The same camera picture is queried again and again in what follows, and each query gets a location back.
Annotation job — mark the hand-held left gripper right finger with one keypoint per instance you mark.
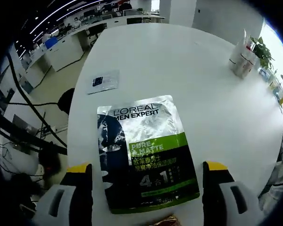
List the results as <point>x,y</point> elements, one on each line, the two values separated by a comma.
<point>226,202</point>

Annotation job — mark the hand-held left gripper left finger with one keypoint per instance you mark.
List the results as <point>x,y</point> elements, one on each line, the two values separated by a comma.
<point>68,202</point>

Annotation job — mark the green black skincare sachet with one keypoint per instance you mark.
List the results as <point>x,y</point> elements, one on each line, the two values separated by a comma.
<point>148,153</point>

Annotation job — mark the potted green plant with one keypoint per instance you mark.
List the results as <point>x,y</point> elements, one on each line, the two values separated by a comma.
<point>263,51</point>

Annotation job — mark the white office desk row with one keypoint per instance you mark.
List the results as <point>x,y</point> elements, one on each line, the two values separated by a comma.
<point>61,58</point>

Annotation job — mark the gold skincare sachet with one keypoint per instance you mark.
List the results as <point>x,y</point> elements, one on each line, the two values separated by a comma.
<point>168,220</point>

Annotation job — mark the blue box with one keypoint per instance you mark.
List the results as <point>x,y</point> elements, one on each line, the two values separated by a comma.
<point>52,42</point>

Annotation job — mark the red label skincare bottle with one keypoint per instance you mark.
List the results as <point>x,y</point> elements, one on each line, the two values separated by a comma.
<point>247,67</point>

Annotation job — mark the white skincare tube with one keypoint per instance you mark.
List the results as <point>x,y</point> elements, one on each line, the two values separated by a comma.
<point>238,53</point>

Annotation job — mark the blue tissue pack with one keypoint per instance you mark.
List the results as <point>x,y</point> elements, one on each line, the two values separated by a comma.
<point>264,73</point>

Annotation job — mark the black frame desk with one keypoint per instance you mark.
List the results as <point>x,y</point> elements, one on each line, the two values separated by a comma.
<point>26,135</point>

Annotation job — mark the white blue skincare sachet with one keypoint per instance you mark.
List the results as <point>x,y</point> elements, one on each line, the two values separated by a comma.
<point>103,81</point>

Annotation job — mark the black office chair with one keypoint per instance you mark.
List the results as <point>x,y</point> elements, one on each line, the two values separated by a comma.
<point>66,101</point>

